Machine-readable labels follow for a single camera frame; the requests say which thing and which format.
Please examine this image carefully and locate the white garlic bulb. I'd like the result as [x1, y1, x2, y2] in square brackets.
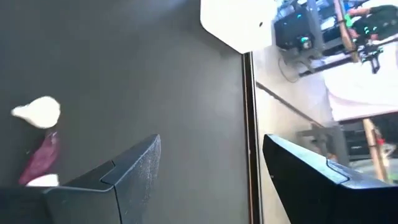
[11, 95, 62, 129]

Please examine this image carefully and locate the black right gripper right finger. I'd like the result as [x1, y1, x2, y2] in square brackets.
[262, 133, 398, 224]

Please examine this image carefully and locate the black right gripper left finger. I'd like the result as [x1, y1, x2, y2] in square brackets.
[0, 134, 162, 224]

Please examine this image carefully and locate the white plastic basket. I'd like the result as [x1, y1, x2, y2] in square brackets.
[200, 0, 279, 54]

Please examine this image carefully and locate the wooden workbench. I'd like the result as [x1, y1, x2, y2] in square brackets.
[298, 0, 398, 78]

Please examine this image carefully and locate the person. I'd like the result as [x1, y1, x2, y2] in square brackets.
[346, 4, 398, 41]

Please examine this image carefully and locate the purple sweet potato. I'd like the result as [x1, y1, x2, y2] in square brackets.
[18, 130, 60, 186]

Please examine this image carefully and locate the black computer tower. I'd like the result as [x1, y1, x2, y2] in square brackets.
[273, 6, 321, 52]

